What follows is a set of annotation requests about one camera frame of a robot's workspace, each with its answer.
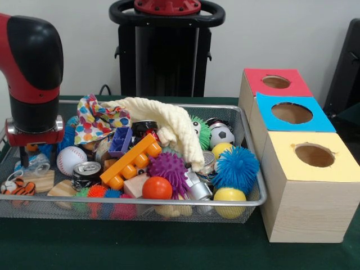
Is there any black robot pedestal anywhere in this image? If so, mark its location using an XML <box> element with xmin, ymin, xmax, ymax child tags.
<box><xmin>109</xmin><ymin>0</ymin><xmax>227</xmax><ymax>97</ymax></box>

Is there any cream knitted cloth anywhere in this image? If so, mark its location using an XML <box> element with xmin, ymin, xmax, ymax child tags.
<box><xmin>101</xmin><ymin>97</ymin><xmax>205</xmax><ymax>171</ymax></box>

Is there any orange toy building block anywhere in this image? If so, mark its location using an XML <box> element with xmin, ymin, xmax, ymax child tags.
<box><xmin>100</xmin><ymin>134</ymin><xmax>164</xmax><ymax>191</ymax></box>

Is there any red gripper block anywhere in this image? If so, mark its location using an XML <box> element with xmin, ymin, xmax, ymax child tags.
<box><xmin>4</xmin><ymin>132</ymin><xmax>65</xmax><ymax>168</ymax></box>

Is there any purple toy building block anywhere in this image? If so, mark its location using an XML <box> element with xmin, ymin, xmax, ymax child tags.
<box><xmin>108</xmin><ymin>125</ymin><xmax>134</xmax><ymax>157</ymax></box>

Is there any yellow ball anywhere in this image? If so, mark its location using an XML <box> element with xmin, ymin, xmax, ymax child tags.
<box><xmin>214</xmin><ymin>187</ymin><xmax>248</xmax><ymax>220</ymax></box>

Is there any white baseball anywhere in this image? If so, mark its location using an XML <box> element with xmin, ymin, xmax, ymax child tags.
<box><xmin>56</xmin><ymin>146</ymin><xmax>88</xmax><ymax>176</ymax></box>

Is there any clear plastic packet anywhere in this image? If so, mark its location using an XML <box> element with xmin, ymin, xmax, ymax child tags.
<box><xmin>14</xmin><ymin>153</ymin><xmax>51</xmax><ymax>178</ymax></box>

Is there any black chair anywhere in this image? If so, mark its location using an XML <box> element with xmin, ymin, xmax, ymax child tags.
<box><xmin>325</xmin><ymin>19</ymin><xmax>360</xmax><ymax>119</ymax></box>

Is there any large blue spiky ball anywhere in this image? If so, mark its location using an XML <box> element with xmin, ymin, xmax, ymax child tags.
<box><xmin>213</xmin><ymin>146</ymin><xmax>260</xmax><ymax>195</ymax></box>

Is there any orange ball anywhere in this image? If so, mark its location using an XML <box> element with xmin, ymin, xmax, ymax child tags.
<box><xmin>142</xmin><ymin>176</ymin><xmax>173</xmax><ymax>200</ymax></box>

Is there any dark metal can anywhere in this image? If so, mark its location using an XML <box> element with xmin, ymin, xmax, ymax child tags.
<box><xmin>71</xmin><ymin>161</ymin><xmax>102</xmax><ymax>191</ymax></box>

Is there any shallow clear mesh bin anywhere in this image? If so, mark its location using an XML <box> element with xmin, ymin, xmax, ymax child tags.
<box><xmin>0</xmin><ymin>100</ymin><xmax>268</xmax><ymax>224</ymax></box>

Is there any dark green table cloth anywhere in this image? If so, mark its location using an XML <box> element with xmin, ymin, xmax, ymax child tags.
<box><xmin>0</xmin><ymin>94</ymin><xmax>360</xmax><ymax>270</ymax></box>

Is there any wooden box with three holes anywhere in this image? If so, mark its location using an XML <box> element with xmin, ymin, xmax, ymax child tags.
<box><xmin>238</xmin><ymin>68</ymin><xmax>360</xmax><ymax>244</ymax></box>

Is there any purple spiky ball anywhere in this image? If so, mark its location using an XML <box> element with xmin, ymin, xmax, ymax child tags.
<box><xmin>147</xmin><ymin>152</ymin><xmax>191</xmax><ymax>199</ymax></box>

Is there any colourful patterned cloth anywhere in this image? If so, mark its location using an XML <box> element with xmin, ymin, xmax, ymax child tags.
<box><xmin>74</xmin><ymin>94</ymin><xmax>132</xmax><ymax>146</ymax></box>

